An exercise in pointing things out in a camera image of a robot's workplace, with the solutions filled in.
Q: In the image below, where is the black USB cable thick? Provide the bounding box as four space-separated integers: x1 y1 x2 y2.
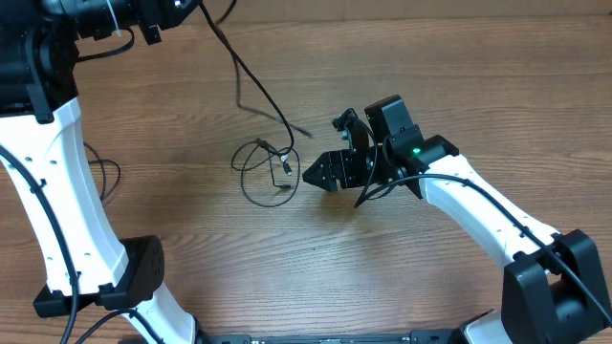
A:
199 1 313 176

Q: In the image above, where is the black USB cable thin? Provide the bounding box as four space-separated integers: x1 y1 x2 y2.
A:
230 138 301 208

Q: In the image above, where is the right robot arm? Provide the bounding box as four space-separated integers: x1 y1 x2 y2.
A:
302 95 611 344

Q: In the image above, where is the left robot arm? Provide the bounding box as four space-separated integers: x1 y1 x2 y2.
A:
1 0 207 343

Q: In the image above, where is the cardboard wall panel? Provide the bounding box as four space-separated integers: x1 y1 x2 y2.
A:
226 0 611 23

